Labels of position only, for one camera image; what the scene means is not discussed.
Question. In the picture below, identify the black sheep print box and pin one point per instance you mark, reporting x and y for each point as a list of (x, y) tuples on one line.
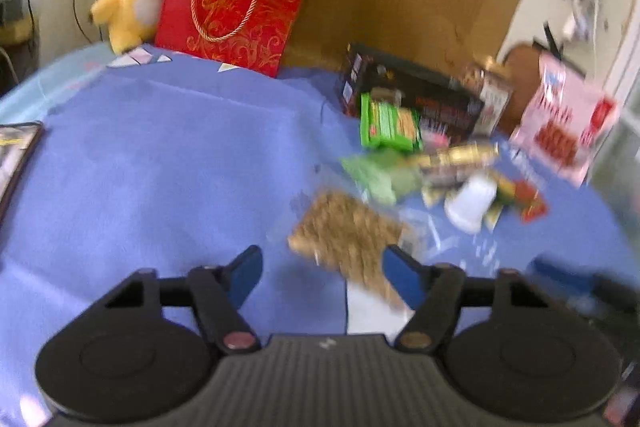
[(442, 105)]

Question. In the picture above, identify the green cracker pack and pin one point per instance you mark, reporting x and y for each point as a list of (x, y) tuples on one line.
[(385, 125)]

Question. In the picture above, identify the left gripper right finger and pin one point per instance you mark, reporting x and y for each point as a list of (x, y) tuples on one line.
[(432, 292)]

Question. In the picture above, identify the white snack packet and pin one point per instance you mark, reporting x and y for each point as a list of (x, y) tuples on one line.
[(467, 208)]

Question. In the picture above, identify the blue tablecloth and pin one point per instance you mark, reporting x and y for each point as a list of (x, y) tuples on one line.
[(160, 163)]

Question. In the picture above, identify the pink snack box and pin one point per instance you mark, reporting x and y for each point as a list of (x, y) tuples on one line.
[(431, 140)]

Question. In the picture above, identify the brown granola bar pack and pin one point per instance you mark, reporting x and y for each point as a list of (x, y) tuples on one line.
[(342, 234)]

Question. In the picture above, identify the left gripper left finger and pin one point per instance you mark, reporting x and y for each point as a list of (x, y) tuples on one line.
[(219, 293)]

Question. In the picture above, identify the red gift bag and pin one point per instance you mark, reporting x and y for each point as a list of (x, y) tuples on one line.
[(247, 33)]

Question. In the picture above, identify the red orange snack packet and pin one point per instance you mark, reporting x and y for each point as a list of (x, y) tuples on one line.
[(528, 201)]

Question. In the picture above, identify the dark green snack packet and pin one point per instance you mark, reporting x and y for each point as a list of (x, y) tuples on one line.
[(505, 196)]

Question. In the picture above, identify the light green wafer pack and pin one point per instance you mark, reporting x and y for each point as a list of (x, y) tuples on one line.
[(386, 176)]

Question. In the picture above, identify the pink snack bag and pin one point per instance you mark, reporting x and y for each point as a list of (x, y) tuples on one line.
[(565, 121)]

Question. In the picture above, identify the nut jar gold lid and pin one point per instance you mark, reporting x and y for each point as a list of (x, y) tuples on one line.
[(491, 83)]

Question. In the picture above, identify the yellow peanut packet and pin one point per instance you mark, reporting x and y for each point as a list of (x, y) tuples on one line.
[(459, 155)]

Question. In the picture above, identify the brown chair back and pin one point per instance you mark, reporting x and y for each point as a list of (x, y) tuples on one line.
[(522, 61)]

